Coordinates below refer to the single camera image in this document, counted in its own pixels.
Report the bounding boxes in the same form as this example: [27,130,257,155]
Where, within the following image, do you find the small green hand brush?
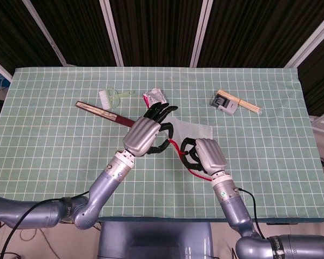
[98,89,135,111]

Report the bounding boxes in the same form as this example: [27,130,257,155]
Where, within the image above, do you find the bundle of wooden sticks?
[217,89,264,117]

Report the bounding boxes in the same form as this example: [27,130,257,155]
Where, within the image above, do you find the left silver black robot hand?
[123,102,179,158]

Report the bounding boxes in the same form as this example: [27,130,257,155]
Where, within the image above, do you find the blue-grey robot torso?
[97,221,214,259]

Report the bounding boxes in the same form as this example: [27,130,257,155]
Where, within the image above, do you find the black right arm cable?
[237,187,266,240]

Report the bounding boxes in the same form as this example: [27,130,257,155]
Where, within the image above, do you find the grey black stamp device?
[210,91,239,117]

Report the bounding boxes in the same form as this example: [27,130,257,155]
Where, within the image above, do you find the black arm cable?
[0,190,90,259]
[237,187,266,240]

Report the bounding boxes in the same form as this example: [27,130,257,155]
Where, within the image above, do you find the crumpled pink white spout pouch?
[142,88,168,109]

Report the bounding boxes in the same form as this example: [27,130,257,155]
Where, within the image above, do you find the green white checked tablecloth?
[0,66,324,220]

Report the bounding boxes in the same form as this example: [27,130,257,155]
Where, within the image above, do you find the dark red folded fan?
[75,100,137,128]

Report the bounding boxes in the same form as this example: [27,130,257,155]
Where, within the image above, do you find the white partition post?
[283,10,324,69]
[190,0,214,68]
[22,0,69,67]
[99,0,125,67]

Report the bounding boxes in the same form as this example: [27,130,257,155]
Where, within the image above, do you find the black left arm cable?
[0,190,90,259]

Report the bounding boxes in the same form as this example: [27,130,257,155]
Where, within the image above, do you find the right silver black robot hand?
[180,137,228,176]

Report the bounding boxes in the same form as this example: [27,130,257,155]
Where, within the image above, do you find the clear zip pouch red slider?
[161,115,214,182]

